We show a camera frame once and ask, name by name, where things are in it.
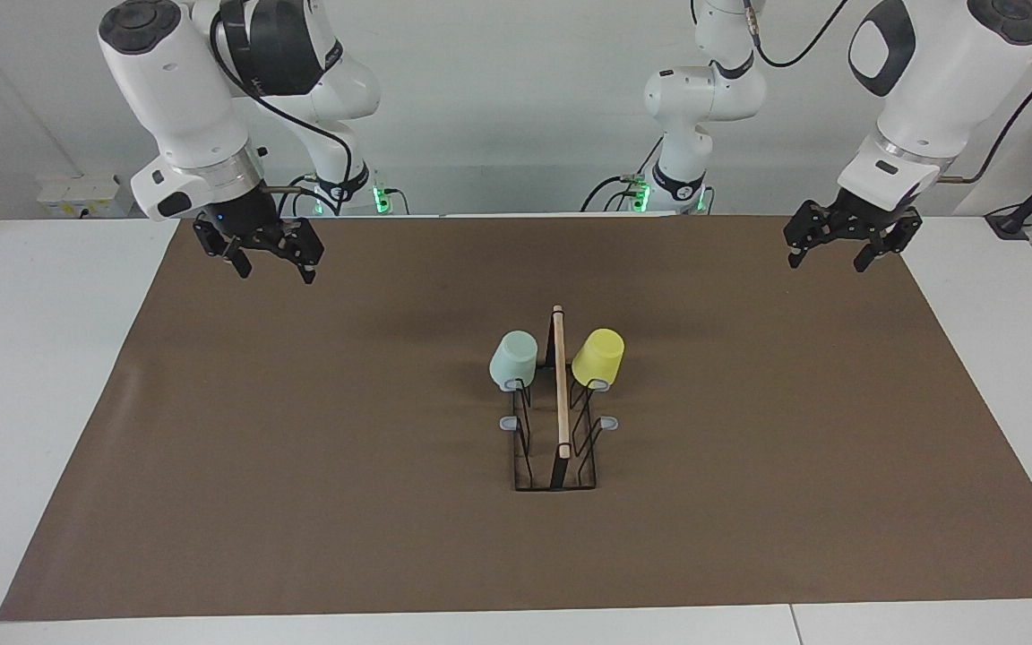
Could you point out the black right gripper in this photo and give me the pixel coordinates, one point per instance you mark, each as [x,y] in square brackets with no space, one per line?
[243,219]

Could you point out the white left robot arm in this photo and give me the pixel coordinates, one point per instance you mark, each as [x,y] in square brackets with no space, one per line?
[937,81]

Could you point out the light green cup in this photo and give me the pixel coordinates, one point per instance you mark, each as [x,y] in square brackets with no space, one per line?
[514,358]

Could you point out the brown table mat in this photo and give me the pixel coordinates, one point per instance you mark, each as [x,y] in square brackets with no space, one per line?
[346,537]

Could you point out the yellow cup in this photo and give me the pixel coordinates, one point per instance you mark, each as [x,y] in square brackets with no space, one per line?
[597,358]

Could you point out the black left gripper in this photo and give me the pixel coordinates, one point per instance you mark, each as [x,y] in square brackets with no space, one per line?
[870,215]

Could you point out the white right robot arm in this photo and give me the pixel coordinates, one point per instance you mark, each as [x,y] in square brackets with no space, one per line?
[176,90]

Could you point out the white power strip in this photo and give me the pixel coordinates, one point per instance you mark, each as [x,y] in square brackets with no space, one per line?
[77,193]

